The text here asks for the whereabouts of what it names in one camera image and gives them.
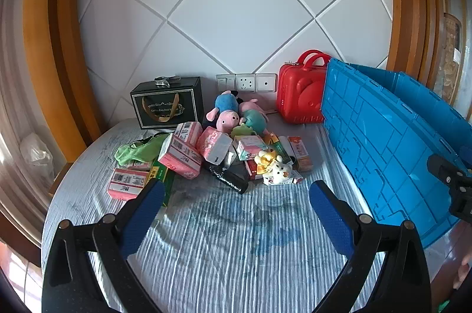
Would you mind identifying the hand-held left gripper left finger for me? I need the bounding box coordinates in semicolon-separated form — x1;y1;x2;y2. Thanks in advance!
41;179;166;313

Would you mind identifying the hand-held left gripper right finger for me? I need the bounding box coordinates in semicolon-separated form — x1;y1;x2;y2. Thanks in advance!
309;180;432;313

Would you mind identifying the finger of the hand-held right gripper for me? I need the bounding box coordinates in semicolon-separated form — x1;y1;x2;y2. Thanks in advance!
428;154;472;188

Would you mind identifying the green yellow box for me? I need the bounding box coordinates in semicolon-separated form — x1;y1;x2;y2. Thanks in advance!
145;165;176;207

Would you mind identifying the blue felt storage bin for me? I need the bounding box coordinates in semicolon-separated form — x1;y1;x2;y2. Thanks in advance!
321;58;472;249

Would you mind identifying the green orange medicine box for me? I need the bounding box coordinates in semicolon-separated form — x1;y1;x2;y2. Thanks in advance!
263;134;293;163

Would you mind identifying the pig plush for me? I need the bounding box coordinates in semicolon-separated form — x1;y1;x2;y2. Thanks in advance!
206;90;241;133
238;99;271;135

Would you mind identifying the person's right hand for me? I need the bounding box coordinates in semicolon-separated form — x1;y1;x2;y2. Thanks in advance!
453;254;472;289

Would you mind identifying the pink tissue pack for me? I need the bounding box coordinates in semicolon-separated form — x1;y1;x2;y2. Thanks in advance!
174;122;203;148
195;126;233;164
127;159;153;172
158;133;203;180
107;167;149;201

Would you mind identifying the small white red box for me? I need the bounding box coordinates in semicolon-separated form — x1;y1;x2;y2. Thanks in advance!
263;173;305;187

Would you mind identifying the green cloth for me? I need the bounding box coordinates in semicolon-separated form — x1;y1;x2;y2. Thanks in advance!
115;134;170;166

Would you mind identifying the white teddy bear plush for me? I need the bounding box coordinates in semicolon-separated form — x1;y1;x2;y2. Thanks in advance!
263;156;294;185

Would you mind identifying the orange white medicine box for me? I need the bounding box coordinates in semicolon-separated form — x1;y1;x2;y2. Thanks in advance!
288;136;313;172

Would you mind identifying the yellow plush ornament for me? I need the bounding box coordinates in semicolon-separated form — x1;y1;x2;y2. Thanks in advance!
254;150;277;175

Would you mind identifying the long red box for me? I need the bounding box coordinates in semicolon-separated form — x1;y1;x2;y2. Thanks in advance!
245;162;266;181

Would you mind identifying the black printed tube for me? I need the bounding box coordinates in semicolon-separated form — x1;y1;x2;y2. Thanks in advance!
208;163;249;194

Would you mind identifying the black gift box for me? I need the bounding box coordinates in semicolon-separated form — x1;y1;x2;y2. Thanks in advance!
131;76;204;130

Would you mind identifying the small green plush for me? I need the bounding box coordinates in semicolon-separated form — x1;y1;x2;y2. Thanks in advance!
231;125;257;139

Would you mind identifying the white plastic bag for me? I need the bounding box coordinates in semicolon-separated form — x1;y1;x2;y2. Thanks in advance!
20;133;56;175

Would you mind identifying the red toy suitcase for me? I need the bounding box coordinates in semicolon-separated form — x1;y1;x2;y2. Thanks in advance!
277;49;332;124

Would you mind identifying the sheer curtain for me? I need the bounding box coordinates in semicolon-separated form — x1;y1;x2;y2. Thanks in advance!
0;0;60;225

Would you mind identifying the patterned wall hanging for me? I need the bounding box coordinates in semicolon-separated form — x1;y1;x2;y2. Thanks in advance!
433;12;464;103

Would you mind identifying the white wall socket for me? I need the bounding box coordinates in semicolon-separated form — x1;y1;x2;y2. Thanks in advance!
236;74;256;92

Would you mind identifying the wooden wall frame post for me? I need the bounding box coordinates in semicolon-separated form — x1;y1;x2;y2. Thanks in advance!
22;0;107;148
383;0;443;89

